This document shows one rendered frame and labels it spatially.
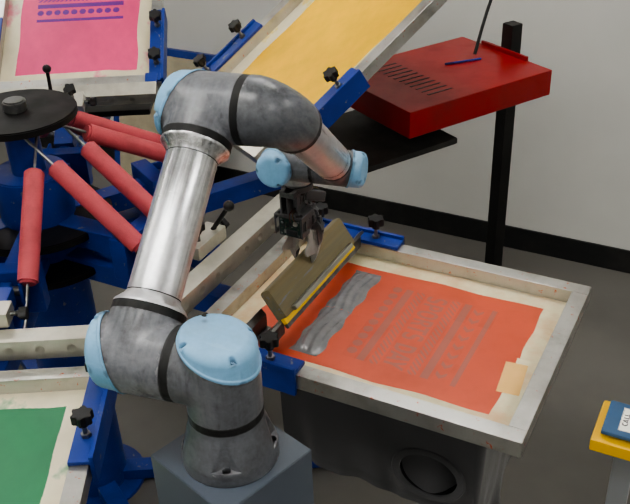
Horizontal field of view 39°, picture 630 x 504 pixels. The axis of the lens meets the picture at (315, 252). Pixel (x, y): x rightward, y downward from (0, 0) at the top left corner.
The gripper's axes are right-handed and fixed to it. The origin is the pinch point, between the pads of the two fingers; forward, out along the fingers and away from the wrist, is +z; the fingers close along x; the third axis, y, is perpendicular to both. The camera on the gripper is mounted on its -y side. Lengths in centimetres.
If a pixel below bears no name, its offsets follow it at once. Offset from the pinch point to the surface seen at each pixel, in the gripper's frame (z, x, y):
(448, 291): 13.9, 29.3, -18.2
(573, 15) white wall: -1, 14, -200
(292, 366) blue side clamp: 9.1, 11.4, 28.3
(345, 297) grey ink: 13.2, 7.9, -4.7
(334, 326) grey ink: 13.1, 10.7, 7.1
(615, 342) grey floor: 110, 56, -146
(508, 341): 14, 48, -5
